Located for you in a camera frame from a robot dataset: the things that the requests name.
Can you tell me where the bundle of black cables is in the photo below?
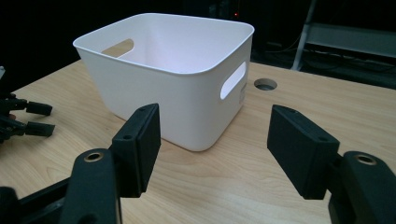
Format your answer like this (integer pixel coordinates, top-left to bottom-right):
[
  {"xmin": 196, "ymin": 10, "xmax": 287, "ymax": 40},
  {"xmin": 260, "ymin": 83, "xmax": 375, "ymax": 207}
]
[{"xmin": 264, "ymin": 36, "xmax": 396, "ymax": 74}]

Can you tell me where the dark computer tower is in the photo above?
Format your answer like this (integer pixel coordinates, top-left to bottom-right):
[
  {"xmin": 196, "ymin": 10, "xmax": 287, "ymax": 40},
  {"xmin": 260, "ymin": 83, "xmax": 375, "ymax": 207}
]
[{"xmin": 209, "ymin": 0, "xmax": 251, "ymax": 24}]

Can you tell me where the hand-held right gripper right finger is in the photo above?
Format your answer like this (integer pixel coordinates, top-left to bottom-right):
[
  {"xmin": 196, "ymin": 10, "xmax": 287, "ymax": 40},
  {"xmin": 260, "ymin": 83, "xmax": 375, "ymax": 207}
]
[{"xmin": 266, "ymin": 104, "xmax": 341, "ymax": 201}]

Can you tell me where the white plastic storage bin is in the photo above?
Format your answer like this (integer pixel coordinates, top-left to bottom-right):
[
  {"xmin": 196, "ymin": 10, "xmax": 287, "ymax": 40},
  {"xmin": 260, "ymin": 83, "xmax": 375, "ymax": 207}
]
[{"xmin": 72, "ymin": 12, "xmax": 256, "ymax": 153}]

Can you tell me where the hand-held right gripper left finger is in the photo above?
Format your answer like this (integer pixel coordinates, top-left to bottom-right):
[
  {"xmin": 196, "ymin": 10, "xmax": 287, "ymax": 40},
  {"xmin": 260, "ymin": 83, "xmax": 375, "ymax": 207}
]
[{"xmin": 110, "ymin": 103, "xmax": 163, "ymax": 199}]

